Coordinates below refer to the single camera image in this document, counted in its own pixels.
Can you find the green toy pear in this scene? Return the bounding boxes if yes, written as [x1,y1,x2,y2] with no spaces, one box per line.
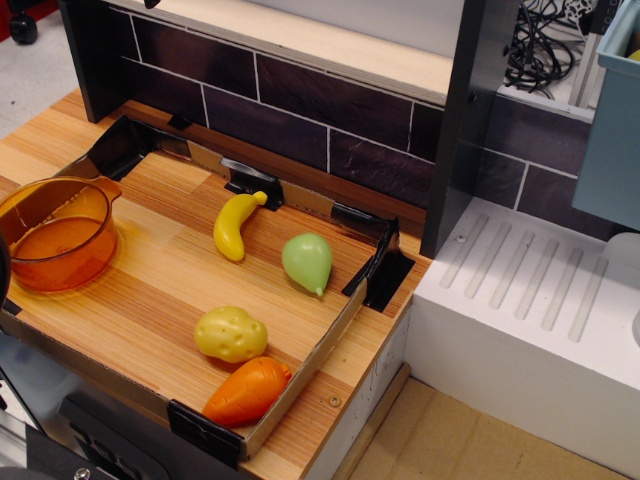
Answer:
[281,233,333,297]

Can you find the teal plastic bin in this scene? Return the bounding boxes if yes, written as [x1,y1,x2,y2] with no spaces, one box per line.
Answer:
[572,1,639,230]

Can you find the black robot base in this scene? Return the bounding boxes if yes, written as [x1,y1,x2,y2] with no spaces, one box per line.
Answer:
[0,389,181,480]

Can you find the orange toy carrot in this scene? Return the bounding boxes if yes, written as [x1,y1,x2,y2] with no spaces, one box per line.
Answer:
[202,356,292,426]

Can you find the yellow toy potato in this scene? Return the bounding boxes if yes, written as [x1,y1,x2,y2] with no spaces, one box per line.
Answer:
[194,306,268,364]

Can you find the cardboard fence with black tape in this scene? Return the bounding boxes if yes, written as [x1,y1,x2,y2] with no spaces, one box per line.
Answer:
[2,141,420,478]

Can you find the orange transparent plastic pot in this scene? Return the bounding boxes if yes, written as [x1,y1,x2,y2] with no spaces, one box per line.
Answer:
[1,176,121,293]

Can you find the dark grey shelf frame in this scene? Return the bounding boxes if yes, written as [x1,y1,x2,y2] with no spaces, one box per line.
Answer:
[59,1,517,257]

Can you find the tangled black cables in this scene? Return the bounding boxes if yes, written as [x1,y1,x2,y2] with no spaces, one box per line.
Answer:
[502,0,599,94]

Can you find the white dish drainer counter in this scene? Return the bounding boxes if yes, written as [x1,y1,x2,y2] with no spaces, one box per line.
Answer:
[405,200,639,478]

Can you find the yellow toy banana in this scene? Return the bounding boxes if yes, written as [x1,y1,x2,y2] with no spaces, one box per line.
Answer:
[213,191,268,262]

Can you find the black office chair caster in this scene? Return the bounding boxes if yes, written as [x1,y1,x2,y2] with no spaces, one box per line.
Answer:
[9,12,38,45]

